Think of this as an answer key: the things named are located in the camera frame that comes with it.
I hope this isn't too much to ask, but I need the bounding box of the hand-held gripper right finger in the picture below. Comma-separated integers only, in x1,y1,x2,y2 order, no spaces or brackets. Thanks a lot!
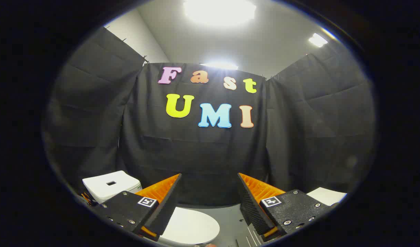
237,173,331,240

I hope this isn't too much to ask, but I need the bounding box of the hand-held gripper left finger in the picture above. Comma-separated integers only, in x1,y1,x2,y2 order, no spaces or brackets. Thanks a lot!
92,173,182,242

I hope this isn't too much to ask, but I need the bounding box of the white toilet lid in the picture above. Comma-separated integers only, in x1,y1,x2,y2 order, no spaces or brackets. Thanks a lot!
158,207,220,246

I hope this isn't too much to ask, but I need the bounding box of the white toilet tank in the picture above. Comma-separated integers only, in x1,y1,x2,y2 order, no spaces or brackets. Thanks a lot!
82,170,143,204

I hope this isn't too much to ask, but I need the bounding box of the black backdrop cloth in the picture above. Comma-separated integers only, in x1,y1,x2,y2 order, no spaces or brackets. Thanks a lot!
42,27,377,206

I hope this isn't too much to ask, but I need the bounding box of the grey louvered cabinet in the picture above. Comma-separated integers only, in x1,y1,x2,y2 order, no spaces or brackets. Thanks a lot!
307,187,348,206

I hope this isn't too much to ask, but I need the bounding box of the orange and black tool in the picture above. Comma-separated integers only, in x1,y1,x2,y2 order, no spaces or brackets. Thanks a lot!
81,193,97,206

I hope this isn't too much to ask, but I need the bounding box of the ceiling light behind cloth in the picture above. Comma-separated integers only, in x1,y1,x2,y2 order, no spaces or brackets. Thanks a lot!
200,62,238,70

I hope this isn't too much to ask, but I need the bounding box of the small ceiling light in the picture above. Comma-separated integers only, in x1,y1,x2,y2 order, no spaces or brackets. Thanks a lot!
308,33,328,48

